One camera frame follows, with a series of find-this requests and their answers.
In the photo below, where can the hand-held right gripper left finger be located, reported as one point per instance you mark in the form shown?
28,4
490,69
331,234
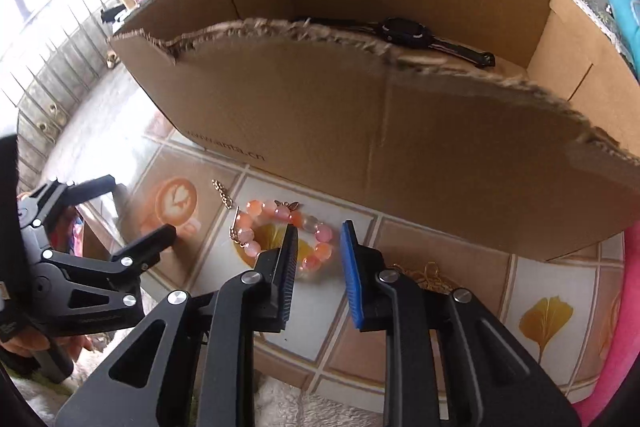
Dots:
287,272

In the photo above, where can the pink blanket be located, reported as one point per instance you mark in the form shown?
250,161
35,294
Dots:
615,357

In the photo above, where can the black wrist watch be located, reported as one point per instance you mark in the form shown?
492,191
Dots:
405,31

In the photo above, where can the teal pillow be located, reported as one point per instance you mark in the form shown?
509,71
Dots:
625,12

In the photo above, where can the torn cardboard box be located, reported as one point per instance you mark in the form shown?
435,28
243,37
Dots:
350,132

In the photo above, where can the person's left hand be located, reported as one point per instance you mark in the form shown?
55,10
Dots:
25,343

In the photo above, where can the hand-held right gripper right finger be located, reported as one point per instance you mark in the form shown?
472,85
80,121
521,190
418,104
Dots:
353,277

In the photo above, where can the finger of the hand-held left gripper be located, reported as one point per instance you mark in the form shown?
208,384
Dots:
140,252
85,188

